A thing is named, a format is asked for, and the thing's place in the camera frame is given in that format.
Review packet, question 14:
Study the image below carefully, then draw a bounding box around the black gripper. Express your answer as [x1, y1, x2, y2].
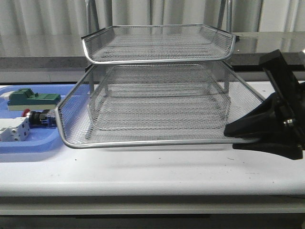
[224, 50, 305, 160]

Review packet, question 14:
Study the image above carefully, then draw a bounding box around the red emergency stop button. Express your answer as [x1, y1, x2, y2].
[21, 108, 57, 128]

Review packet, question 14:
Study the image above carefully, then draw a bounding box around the blue plastic tray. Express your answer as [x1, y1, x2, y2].
[0, 84, 75, 154]

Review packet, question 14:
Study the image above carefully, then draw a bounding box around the white circuit breaker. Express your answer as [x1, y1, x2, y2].
[0, 117, 30, 142]

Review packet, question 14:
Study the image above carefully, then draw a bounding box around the dark stone counter ledge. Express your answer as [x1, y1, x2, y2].
[0, 31, 305, 72]

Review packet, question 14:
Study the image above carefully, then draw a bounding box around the small white plastic part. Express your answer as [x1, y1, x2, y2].
[0, 91, 14, 101]

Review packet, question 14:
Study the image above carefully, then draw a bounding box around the silver metal rack frame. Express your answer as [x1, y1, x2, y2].
[85, 0, 240, 141]

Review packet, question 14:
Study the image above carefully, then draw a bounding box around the green and beige switch block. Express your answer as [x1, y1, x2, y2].
[7, 88, 61, 111]

